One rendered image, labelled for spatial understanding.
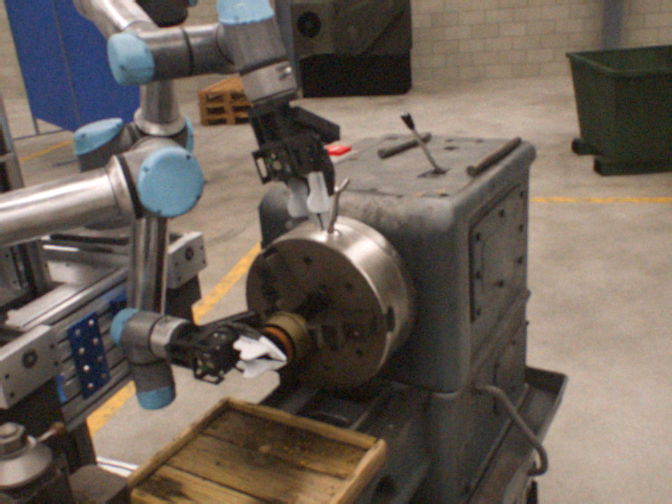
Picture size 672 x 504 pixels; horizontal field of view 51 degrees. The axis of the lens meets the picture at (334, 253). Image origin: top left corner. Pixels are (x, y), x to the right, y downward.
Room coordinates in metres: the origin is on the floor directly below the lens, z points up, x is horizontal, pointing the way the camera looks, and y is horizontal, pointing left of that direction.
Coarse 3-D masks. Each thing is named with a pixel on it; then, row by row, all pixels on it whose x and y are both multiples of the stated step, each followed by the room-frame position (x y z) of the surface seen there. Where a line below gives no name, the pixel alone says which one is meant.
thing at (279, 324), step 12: (276, 312) 1.12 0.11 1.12; (264, 324) 1.09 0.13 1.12; (276, 324) 1.08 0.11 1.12; (288, 324) 1.08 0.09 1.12; (300, 324) 1.09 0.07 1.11; (264, 336) 1.06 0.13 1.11; (276, 336) 1.05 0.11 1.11; (288, 336) 1.06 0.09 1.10; (300, 336) 1.07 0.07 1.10; (276, 348) 1.11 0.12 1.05; (288, 348) 1.04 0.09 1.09; (300, 348) 1.07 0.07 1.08; (288, 360) 1.04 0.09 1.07
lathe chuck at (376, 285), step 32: (256, 256) 1.24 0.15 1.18; (288, 256) 1.20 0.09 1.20; (320, 256) 1.16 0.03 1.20; (352, 256) 1.14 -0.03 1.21; (384, 256) 1.18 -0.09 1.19; (256, 288) 1.24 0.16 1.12; (320, 288) 1.17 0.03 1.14; (352, 288) 1.13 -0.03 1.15; (384, 288) 1.12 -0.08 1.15; (320, 352) 1.17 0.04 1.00; (352, 352) 1.13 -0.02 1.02; (384, 352) 1.10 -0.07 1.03; (320, 384) 1.18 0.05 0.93; (352, 384) 1.14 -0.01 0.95
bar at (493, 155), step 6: (516, 138) 1.62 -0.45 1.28; (504, 144) 1.57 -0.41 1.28; (510, 144) 1.58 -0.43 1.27; (516, 144) 1.61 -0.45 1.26; (492, 150) 1.52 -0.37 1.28; (498, 150) 1.53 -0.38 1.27; (504, 150) 1.55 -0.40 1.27; (486, 156) 1.48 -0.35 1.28; (492, 156) 1.49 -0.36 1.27; (498, 156) 1.52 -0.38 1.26; (474, 162) 1.44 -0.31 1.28; (480, 162) 1.44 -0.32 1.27; (486, 162) 1.46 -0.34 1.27; (468, 168) 1.42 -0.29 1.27; (474, 168) 1.41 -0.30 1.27; (480, 168) 1.43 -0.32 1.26; (468, 174) 1.42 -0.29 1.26; (474, 174) 1.41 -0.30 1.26
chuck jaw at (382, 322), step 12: (324, 312) 1.14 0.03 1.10; (336, 312) 1.13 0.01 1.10; (348, 312) 1.13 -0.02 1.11; (360, 312) 1.12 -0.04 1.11; (312, 324) 1.10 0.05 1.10; (324, 324) 1.09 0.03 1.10; (336, 324) 1.08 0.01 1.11; (348, 324) 1.09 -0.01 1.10; (360, 324) 1.08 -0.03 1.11; (372, 324) 1.09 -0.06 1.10; (384, 324) 1.10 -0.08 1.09; (312, 336) 1.08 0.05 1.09; (324, 336) 1.09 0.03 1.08; (336, 336) 1.08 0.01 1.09; (348, 336) 1.09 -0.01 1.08; (360, 336) 1.08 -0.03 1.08; (372, 336) 1.09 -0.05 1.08
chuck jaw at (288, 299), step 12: (264, 252) 1.23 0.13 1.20; (276, 252) 1.21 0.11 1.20; (264, 264) 1.18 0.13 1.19; (276, 264) 1.18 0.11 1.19; (264, 276) 1.18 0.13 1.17; (276, 276) 1.16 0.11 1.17; (288, 276) 1.18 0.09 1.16; (276, 288) 1.14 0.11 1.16; (288, 288) 1.16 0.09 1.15; (300, 288) 1.18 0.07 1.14; (276, 300) 1.14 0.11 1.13; (288, 300) 1.14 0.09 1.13; (300, 300) 1.16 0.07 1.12; (264, 312) 1.13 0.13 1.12; (288, 312) 1.12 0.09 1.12
